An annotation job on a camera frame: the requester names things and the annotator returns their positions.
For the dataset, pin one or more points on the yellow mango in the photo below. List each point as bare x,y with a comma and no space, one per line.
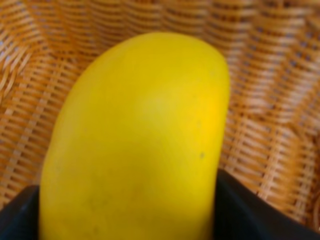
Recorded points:
135,148

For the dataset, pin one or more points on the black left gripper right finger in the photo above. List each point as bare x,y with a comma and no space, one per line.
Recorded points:
241,215

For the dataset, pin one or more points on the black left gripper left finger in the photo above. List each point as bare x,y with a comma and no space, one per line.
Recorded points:
19,218

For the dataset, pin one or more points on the orange woven wicker basket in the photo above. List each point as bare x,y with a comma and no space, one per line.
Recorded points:
272,47

